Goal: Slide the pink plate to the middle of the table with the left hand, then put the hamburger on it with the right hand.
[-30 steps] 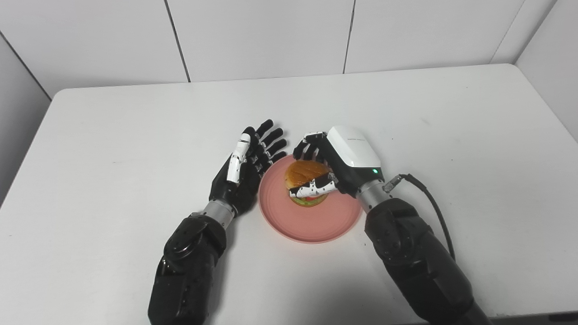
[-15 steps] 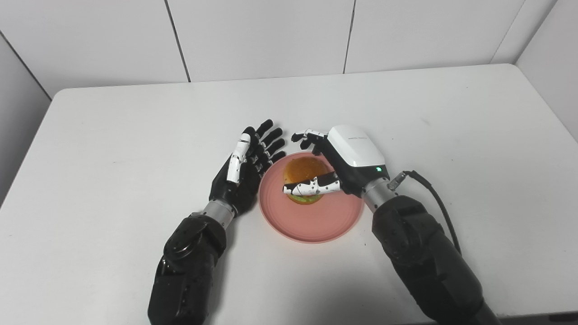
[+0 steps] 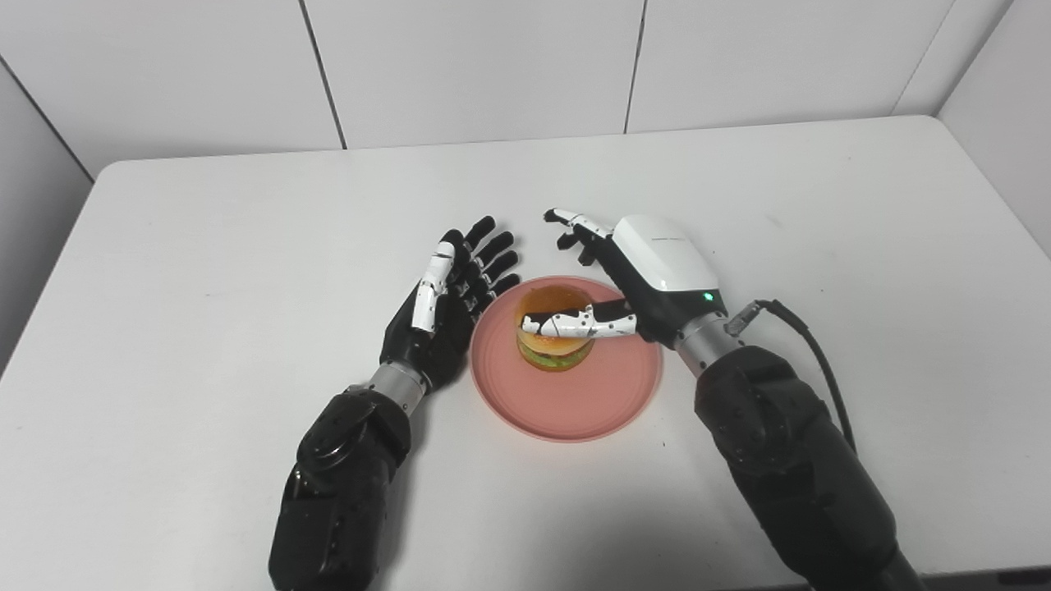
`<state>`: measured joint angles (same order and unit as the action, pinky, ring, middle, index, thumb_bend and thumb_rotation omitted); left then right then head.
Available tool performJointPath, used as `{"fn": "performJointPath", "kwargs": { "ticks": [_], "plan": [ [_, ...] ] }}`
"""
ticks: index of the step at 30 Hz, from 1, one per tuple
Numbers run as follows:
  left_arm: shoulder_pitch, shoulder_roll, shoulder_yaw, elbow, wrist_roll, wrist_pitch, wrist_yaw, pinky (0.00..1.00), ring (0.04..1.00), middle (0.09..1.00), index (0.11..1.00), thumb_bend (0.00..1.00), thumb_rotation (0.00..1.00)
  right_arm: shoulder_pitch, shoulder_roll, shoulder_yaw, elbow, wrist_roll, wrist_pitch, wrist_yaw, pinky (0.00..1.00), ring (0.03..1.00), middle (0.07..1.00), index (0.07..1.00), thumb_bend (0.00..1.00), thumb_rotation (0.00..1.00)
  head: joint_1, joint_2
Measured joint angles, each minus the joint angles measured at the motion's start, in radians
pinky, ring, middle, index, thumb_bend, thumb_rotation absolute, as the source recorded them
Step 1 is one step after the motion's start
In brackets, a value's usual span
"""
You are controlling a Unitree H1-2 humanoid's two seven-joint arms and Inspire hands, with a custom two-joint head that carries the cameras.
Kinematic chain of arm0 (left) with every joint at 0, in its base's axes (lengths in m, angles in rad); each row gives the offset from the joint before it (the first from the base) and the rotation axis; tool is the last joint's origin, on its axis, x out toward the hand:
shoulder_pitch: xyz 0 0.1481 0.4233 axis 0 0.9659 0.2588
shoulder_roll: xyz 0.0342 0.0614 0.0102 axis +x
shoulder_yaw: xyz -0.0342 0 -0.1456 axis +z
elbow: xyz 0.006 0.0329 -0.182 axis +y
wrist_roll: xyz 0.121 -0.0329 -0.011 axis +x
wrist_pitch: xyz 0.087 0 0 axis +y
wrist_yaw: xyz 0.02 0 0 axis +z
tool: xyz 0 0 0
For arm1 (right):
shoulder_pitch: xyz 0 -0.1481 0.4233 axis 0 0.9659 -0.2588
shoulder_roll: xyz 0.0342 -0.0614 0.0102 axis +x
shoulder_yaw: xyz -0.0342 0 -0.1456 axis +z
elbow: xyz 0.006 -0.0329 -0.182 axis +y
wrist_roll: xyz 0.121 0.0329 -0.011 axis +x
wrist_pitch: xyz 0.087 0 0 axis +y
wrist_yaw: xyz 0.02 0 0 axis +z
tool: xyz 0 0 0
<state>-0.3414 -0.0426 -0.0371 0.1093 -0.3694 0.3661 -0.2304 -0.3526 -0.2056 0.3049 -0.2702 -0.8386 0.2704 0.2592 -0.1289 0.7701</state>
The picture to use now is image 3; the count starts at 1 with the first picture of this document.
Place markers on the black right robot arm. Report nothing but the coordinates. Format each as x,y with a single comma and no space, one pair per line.
788,476

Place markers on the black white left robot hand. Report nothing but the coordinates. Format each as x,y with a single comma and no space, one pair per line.
427,345

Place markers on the toy hamburger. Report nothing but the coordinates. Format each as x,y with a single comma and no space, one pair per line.
550,300

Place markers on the pink round plate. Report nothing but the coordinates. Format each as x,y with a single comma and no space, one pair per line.
591,394

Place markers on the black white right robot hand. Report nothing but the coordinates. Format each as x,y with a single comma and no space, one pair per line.
665,263

